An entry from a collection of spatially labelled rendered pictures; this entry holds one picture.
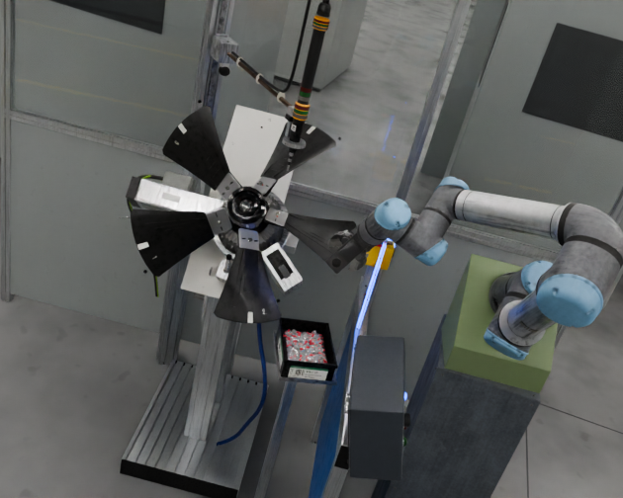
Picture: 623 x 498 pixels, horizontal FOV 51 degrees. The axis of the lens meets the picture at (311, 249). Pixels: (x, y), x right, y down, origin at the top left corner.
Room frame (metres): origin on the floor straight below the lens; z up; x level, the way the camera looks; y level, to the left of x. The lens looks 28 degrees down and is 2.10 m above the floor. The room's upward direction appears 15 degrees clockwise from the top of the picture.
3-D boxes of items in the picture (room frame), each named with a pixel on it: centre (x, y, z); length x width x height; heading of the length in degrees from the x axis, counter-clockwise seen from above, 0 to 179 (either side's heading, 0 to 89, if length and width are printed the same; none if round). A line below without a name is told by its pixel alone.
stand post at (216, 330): (1.94, 0.26, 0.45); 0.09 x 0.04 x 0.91; 90
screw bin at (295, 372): (1.66, -0.06, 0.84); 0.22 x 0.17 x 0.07; 13
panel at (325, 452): (1.73, -0.23, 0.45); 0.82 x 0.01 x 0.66; 0
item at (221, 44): (2.35, 0.49, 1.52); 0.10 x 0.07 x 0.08; 35
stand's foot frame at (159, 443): (2.04, 0.26, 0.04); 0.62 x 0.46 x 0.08; 0
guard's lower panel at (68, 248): (2.56, 0.12, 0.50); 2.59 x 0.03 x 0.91; 90
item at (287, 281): (1.87, 0.08, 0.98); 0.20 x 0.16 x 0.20; 0
